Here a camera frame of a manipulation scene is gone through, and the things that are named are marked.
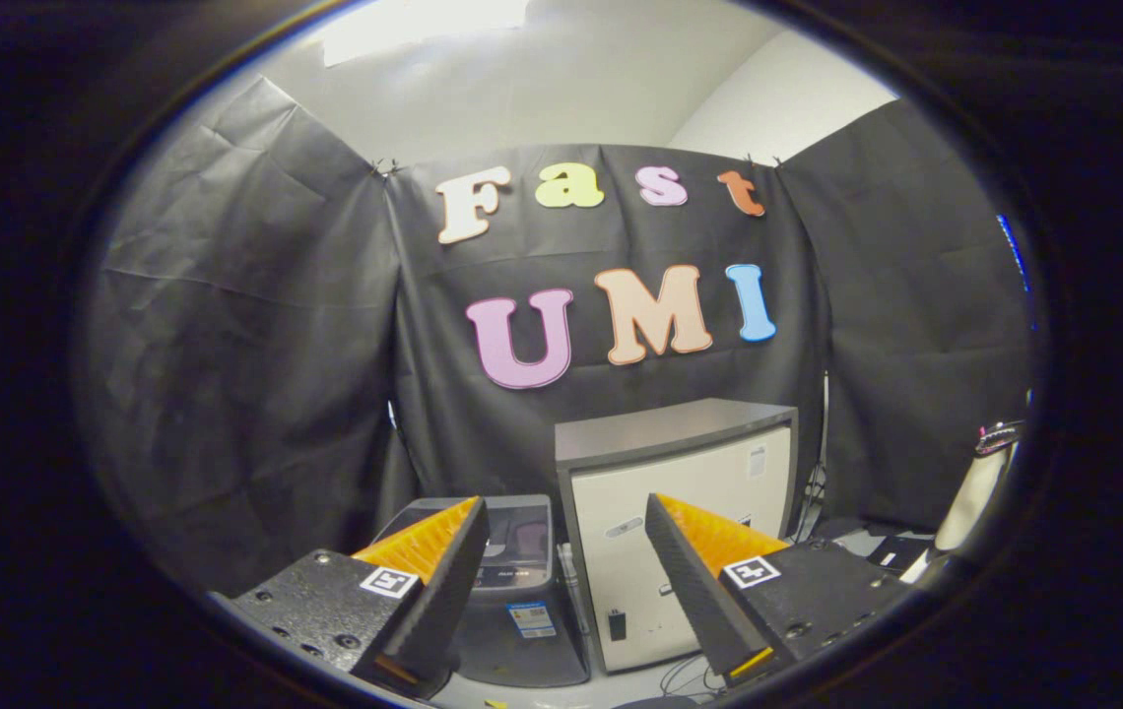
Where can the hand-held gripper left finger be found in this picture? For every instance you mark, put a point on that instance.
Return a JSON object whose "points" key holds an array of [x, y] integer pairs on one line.
{"points": [[443, 591]]}

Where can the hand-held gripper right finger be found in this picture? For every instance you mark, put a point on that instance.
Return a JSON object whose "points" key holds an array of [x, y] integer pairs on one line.
{"points": [[699, 591]]}

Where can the grey washing machine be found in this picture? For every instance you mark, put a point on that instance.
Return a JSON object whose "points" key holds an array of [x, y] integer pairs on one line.
{"points": [[522, 650]]}

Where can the beige cabinet with dark top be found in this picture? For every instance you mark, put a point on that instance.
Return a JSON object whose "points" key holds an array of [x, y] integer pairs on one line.
{"points": [[680, 483]]}

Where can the backdrop stand pole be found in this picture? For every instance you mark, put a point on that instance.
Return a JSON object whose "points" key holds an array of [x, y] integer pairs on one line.
{"points": [[394, 418], [823, 443]]}

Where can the black flat floor box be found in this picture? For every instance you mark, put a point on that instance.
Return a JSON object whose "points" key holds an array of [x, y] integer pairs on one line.
{"points": [[891, 551]]}

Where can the beige object with dark rim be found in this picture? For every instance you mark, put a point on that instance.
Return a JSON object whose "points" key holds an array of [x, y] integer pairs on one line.
{"points": [[975, 492]]}

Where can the black backdrop cloth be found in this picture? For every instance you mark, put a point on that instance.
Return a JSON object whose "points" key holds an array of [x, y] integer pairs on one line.
{"points": [[227, 345]]}

